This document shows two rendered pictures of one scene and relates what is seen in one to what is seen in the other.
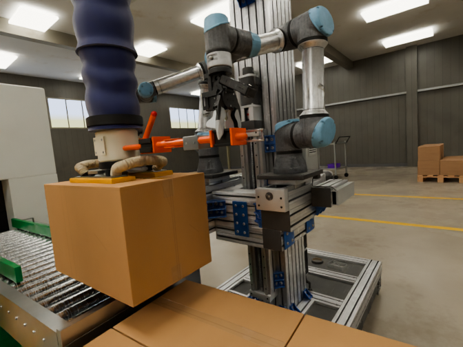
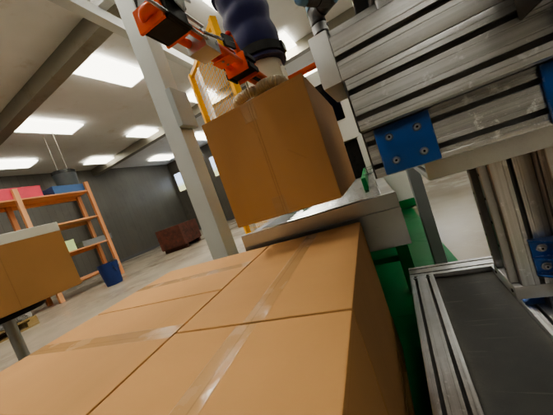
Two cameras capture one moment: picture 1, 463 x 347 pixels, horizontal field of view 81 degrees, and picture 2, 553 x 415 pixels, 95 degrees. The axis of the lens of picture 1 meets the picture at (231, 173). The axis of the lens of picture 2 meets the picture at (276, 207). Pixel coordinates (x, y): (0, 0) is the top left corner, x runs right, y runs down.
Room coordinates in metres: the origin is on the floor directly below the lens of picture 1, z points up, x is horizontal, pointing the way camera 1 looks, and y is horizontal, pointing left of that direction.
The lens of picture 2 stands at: (0.78, -0.61, 0.77)
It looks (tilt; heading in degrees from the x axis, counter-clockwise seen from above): 4 degrees down; 77
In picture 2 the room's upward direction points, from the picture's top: 20 degrees counter-clockwise
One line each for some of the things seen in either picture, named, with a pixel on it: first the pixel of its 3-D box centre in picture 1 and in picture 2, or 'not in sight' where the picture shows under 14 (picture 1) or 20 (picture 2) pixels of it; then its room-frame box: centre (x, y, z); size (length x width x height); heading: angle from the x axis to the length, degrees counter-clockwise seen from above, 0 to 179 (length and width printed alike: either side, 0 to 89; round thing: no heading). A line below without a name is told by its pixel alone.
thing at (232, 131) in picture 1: (228, 137); (162, 23); (0.82, 0.00, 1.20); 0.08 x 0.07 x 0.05; 53
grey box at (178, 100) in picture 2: not in sight; (183, 109); (0.81, 1.56, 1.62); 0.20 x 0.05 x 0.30; 56
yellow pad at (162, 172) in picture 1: (140, 170); not in sight; (1.25, 0.42, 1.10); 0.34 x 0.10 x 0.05; 53
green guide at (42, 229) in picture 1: (54, 229); (369, 174); (2.23, 1.53, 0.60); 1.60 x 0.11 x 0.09; 56
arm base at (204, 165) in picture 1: (209, 163); not in sight; (1.53, 0.12, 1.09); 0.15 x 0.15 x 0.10
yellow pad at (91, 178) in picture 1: (100, 175); not in sight; (1.10, 0.54, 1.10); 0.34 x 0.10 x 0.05; 53
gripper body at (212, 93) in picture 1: (219, 91); not in sight; (0.84, 0.02, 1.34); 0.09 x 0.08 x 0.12; 54
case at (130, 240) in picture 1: (127, 222); (292, 157); (1.17, 0.48, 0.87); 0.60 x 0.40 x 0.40; 54
